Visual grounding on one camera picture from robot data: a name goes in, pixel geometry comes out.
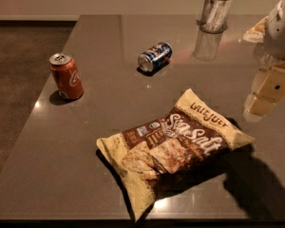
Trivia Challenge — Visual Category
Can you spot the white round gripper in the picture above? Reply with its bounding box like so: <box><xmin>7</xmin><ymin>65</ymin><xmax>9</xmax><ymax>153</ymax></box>
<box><xmin>243</xmin><ymin>0</ymin><xmax>285</xmax><ymax>123</ymax></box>

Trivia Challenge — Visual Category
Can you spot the brown sea salt chip bag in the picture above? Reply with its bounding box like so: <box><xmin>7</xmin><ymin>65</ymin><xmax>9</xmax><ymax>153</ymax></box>
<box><xmin>97</xmin><ymin>89</ymin><xmax>254</xmax><ymax>219</ymax></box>

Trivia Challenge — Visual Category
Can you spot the blue pepsi can lying down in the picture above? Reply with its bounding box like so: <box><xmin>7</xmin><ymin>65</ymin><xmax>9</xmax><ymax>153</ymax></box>
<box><xmin>138</xmin><ymin>42</ymin><xmax>172</xmax><ymax>72</ymax></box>

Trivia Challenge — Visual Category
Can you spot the red coca-cola can upright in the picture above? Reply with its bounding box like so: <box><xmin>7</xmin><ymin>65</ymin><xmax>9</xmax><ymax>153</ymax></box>
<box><xmin>49</xmin><ymin>52</ymin><xmax>84</xmax><ymax>101</ymax></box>

